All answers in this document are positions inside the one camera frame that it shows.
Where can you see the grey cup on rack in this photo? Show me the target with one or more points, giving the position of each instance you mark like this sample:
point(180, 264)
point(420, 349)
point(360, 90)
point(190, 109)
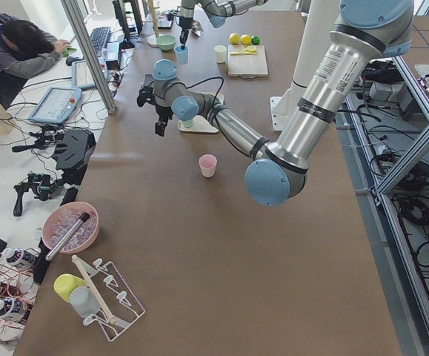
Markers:
point(83, 301)

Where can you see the wooden mug tree stand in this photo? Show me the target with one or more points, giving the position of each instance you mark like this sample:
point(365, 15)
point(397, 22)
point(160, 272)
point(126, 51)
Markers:
point(152, 40)

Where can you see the black keyboard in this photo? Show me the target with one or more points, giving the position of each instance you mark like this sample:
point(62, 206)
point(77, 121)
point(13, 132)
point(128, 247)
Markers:
point(98, 39)

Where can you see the cream plastic cup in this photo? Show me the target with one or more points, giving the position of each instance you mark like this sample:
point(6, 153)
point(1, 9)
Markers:
point(220, 53)

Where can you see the grey folded cloth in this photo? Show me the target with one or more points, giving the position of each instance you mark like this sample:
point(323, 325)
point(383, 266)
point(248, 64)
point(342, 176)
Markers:
point(148, 81)

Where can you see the yellow lemon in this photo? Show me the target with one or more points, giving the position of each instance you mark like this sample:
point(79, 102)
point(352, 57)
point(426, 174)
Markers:
point(234, 38)
point(245, 39)

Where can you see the metal muddler in bowl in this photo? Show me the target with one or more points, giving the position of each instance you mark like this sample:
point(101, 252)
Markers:
point(84, 217)

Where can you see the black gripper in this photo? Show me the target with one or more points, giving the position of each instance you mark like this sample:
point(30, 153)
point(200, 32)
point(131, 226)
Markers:
point(163, 111)
point(184, 25)

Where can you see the green plastic cup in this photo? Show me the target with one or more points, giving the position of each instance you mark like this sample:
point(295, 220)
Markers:
point(187, 123)

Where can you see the yellow plastic knife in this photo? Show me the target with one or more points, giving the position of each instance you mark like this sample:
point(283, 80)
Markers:
point(238, 53)

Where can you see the wooden cutting board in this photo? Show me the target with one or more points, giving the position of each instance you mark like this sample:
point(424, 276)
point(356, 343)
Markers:
point(248, 66)

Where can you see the aluminium frame post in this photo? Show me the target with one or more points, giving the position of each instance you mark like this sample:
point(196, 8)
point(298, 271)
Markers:
point(74, 16)

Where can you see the white wire cup rack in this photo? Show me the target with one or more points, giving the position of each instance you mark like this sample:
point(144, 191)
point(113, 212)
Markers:
point(120, 307)

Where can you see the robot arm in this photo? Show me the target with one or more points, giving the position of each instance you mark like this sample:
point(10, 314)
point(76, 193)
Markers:
point(216, 13)
point(363, 31)

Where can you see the person at desk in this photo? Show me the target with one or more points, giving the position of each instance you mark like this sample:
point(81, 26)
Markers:
point(25, 51)

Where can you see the green bowl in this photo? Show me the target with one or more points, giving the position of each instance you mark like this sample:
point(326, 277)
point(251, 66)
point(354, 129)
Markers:
point(166, 42)

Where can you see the metal scoop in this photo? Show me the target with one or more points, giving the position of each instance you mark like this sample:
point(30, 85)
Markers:
point(197, 29)

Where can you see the pink plastic cup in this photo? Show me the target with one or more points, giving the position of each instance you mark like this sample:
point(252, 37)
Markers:
point(207, 165)

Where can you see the blue plastic cup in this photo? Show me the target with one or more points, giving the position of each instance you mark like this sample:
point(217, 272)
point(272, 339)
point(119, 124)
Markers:
point(182, 54)

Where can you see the cream serving tray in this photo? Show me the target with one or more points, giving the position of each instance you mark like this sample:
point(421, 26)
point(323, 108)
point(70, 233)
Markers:
point(199, 124)

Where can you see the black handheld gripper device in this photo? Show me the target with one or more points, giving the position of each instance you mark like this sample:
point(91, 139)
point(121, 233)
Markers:
point(41, 185)

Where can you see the green lime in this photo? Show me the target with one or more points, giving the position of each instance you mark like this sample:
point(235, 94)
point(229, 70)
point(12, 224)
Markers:
point(255, 40)

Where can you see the yellow cup on rack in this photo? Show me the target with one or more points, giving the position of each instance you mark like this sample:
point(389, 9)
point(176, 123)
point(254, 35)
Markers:
point(64, 285)

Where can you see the blue teach pendant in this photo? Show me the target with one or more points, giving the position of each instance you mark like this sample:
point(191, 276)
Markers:
point(56, 106)
point(81, 76)

